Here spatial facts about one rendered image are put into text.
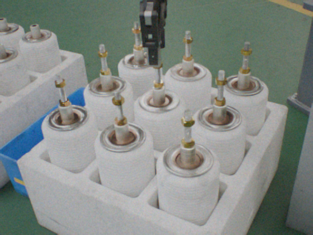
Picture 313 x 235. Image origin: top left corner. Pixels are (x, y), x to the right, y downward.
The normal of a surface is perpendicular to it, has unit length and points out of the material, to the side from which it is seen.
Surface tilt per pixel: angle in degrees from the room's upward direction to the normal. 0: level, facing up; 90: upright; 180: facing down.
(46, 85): 90
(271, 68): 0
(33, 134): 88
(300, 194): 90
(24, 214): 0
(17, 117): 90
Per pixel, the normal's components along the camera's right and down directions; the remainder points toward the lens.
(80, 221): -0.51, 0.52
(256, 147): -0.05, -0.81
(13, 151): 0.86, 0.22
